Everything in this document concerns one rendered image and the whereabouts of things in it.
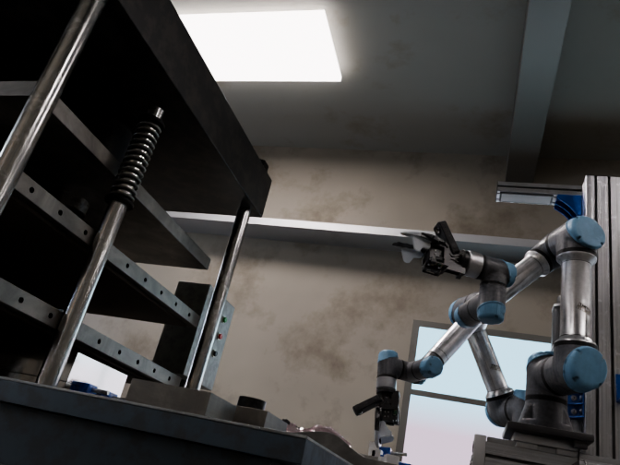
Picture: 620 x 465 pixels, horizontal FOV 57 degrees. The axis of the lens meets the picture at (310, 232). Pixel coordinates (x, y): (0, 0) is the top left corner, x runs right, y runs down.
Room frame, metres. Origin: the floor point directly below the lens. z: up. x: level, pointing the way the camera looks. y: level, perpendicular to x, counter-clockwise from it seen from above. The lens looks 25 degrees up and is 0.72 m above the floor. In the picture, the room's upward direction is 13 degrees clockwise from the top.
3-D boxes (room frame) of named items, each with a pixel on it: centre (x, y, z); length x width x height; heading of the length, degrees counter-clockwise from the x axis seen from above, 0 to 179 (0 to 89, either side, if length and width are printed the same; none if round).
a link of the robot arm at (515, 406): (2.16, -0.96, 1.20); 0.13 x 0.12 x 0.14; 14
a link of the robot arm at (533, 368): (1.68, -0.80, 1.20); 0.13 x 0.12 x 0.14; 7
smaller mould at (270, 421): (1.34, 0.07, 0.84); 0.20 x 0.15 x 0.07; 70
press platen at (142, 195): (1.87, 0.90, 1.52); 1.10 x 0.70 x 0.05; 160
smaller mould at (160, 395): (1.17, 0.17, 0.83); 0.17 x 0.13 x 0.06; 70
